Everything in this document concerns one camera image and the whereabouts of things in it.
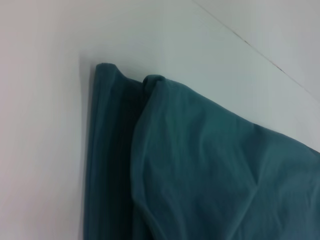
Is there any teal FREE print t-shirt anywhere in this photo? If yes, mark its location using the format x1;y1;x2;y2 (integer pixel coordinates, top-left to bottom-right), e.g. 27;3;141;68
84;62;320;240

